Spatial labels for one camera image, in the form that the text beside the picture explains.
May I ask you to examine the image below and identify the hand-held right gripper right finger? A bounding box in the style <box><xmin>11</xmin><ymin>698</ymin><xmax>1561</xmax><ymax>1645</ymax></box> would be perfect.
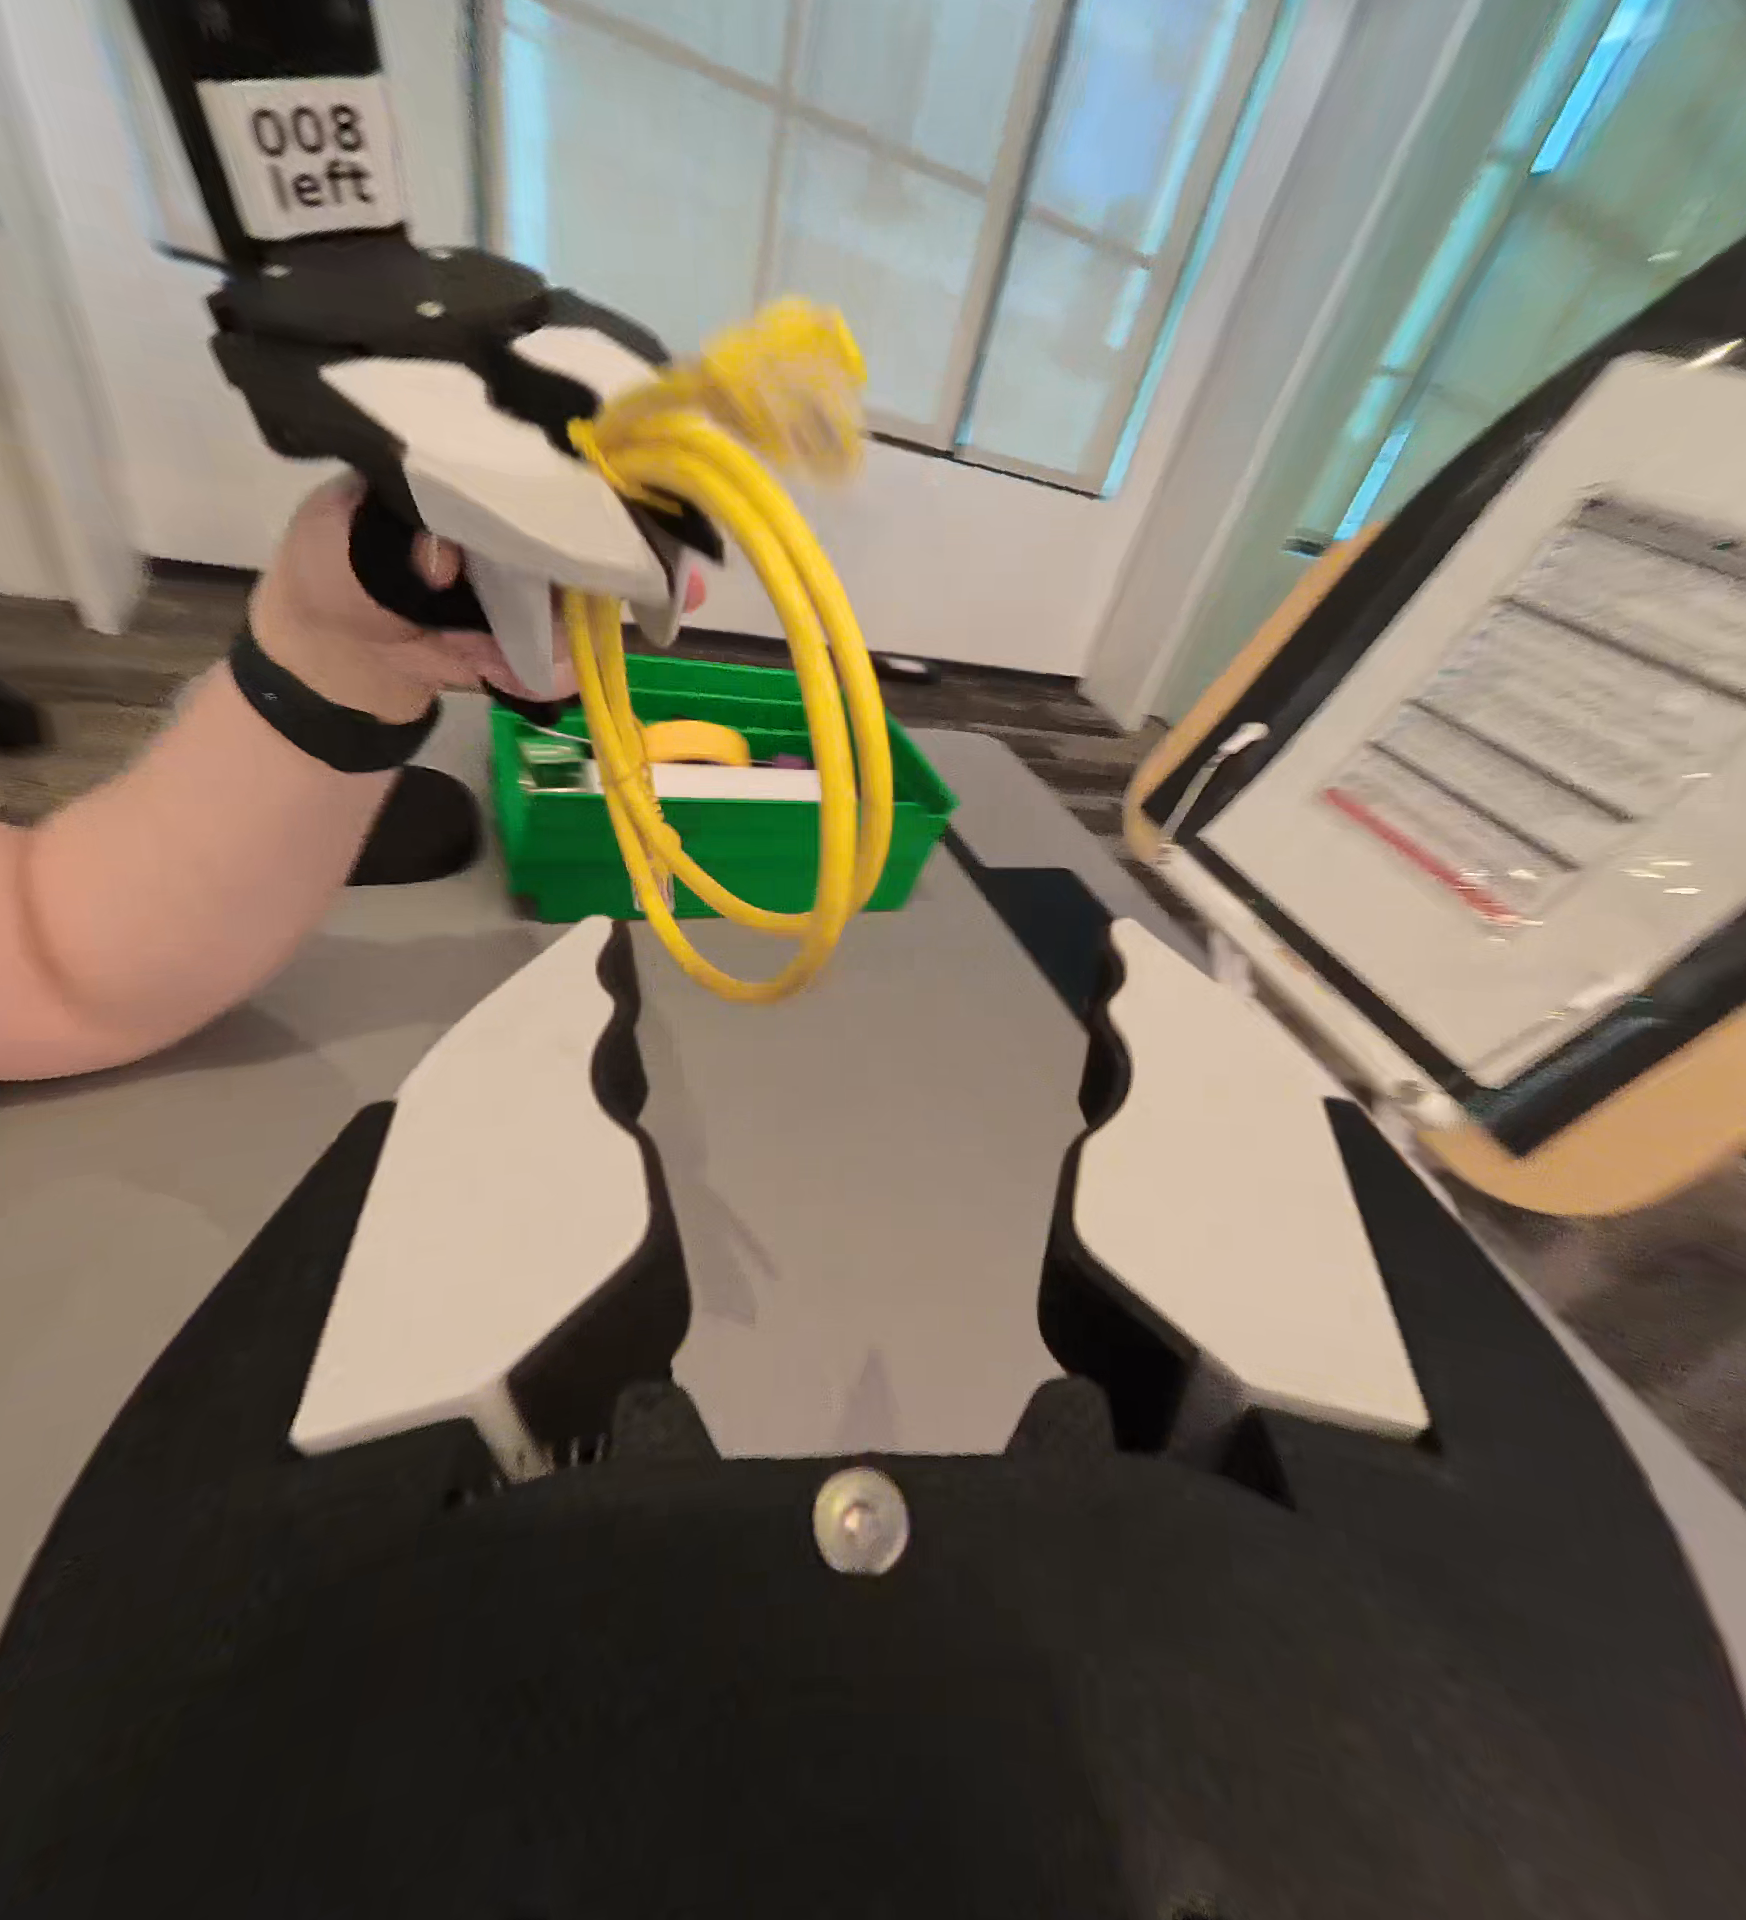
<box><xmin>1038</xmin><ymin>918</ymin><xmax>1434</xmax><ymax>1463</ymax></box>

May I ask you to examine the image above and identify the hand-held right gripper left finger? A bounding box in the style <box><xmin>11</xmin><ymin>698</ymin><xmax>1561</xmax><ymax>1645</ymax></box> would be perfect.
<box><xmin>289</xmin><ymin>918</ymin><xmax>694</xmax><ymax>1481</ymax></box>

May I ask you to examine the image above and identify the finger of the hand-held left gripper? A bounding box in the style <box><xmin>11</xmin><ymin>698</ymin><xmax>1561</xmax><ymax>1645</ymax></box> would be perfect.
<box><xmin>504</xmin><ymin>322</ymin><xmax>669</xmax><ymax>427</ymax></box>
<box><xmin>321</xmin><ymin>359</ymin><xmax>727</xmax><ymax>643</ymax></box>

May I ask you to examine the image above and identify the yellow network cable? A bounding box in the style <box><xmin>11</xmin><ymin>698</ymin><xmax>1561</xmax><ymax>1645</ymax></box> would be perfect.
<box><xmin>564</xmin><ymin>298</ymin><xmax>895</xmax><ymax>1003</ymax></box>

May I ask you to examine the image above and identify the green plastic bin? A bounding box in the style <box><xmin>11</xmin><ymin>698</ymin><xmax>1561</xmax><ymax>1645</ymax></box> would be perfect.
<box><xmin>490</xmin><ymin>651</ymin><xmax>959</xmax><ymax>924</ymax></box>

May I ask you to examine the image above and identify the person's left forearm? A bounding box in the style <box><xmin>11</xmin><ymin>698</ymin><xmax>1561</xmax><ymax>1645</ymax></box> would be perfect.
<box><xmin>0</xmin><ymin>660</ymin><xmax>412</xmax><ymax>1082</ymax></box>

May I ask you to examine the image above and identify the grey desk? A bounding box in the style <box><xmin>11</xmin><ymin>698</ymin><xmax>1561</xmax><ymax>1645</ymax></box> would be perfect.
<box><xmin>0</xmin><ymin>725</ymin><xmax>1746</xmax><ymax>1920</ymax></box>

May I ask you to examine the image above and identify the person's left hand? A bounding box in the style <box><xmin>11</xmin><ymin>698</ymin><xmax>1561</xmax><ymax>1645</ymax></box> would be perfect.
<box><xmin>249</xmin><ymin>471</ymin><xmax>581</xmax><ymax>707</ymax></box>

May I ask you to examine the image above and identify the black wristband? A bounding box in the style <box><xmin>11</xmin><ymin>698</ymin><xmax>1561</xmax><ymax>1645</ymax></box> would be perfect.
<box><xmin>228</xmin><ymin>620</ymin><xmax>442</xmax><ymax>778</ymax></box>

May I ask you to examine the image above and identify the large paned window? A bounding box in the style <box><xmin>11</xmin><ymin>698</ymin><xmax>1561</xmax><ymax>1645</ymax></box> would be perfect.
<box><xmin>490</xmin><ymin>0</ymin><xmax>1274</xmax><ymax>497</ymax></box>

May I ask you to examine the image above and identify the black dome-shaped object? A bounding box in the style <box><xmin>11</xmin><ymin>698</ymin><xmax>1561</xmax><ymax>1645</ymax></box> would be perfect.
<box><xmin>350</xmin><ymin>765</ymin><xmax>486</xmax><ymax>888</ymax></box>

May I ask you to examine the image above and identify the white rectangular block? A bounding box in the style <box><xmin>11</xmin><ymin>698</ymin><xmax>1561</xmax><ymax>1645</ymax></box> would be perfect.
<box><xmin>650</xmin><ymin>762</ymin><xmax>826</xmax><ymax>806</ymax></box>

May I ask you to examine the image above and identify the laminated instruction sheet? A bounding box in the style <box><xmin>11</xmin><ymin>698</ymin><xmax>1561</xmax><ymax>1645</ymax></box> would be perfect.
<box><xmin>1196</xmin><ymin>352</ymin><xmax>1746</xmax><ymax>1090</ymax></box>

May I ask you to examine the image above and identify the glass partition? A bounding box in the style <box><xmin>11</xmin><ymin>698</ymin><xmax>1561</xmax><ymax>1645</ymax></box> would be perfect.
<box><xmin>1284</xmin><ymin>0</ymin><xmax>1746</xmax><ymax>558</ymax></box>

